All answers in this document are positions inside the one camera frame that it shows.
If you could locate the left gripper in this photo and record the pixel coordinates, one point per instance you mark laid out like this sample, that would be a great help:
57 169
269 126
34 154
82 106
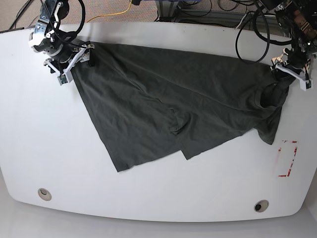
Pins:
293 64

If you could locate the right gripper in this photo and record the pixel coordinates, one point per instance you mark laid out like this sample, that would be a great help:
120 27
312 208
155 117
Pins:
65 60

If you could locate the dark grey t-shirt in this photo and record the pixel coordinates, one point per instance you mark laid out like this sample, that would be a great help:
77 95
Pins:
147 103

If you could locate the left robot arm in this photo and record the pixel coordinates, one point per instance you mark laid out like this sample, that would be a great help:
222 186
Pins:
299 19

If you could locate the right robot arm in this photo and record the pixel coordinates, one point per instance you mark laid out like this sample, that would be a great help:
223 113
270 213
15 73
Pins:
47 37

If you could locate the red tape rectangle marking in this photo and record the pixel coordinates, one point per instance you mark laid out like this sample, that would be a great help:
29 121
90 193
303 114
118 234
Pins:
286 157

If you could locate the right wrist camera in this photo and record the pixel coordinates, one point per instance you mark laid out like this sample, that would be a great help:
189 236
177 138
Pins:
62 79

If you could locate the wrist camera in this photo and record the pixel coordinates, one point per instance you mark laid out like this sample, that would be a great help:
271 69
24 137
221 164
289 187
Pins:
306 84
62 79

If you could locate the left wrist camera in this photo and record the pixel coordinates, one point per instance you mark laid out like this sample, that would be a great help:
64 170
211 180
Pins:
306 84

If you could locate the aluminium frame stand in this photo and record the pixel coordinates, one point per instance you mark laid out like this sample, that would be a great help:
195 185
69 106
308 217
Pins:
178 11

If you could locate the left table cable grommet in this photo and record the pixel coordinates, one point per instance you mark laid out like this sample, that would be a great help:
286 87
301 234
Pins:
44 194

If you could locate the table cable grommet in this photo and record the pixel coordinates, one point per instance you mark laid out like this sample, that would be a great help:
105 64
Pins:
44 194
261 206

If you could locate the right table cable grommet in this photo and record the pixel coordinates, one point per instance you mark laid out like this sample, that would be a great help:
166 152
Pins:
261 206

